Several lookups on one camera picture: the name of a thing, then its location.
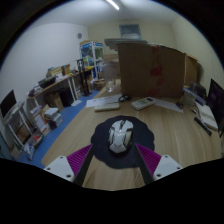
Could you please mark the low shelf unit with books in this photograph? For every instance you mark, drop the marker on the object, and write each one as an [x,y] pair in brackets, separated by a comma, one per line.
[20,130]

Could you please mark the blue and white cabinet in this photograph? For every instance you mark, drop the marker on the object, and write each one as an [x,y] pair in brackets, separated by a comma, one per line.
[91,55]

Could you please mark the clear glass jar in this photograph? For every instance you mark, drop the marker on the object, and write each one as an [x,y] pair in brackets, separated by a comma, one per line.
[109,78]

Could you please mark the round wall clock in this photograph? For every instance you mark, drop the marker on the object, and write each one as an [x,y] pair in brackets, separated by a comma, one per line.
[79,35]

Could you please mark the black tripod stand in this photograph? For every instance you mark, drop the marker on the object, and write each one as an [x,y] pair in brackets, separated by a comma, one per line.
[82,78]

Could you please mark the large brown cardboard box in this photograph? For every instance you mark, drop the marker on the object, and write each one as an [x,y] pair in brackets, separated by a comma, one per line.
[140,71]

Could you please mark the small black object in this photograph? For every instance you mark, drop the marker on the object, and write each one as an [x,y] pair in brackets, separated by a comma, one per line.
[180,105]

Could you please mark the black wavy-edged mouse pad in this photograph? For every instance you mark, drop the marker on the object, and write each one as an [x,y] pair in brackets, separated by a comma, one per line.
[143,140]

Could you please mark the white open book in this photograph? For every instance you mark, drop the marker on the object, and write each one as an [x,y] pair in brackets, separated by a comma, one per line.
[207,116]

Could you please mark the plain white remote control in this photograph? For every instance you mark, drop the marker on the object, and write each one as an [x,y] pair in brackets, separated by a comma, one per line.
[106,106]

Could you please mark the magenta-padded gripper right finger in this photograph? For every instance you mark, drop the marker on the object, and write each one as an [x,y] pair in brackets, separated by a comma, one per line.
[166,165]

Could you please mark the cardboard box under desk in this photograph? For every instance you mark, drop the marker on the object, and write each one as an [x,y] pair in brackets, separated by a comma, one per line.
[54,100]

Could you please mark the long black marker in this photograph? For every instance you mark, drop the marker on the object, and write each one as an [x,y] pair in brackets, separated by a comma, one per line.
[202,126]

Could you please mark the small brown cardboard box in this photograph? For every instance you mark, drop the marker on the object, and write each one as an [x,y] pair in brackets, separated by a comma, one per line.
[190,70]

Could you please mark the ceiling tube light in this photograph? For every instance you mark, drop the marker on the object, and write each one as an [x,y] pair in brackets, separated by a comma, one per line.
[112,4]

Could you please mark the stack of books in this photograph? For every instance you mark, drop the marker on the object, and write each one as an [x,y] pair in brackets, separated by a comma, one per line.
[52,117]

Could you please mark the white and black computer mouse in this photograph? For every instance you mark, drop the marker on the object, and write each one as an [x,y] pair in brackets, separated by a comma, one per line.
[120,136]

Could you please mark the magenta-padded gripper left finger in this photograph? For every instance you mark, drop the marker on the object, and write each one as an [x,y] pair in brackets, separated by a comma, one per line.
[60,166]

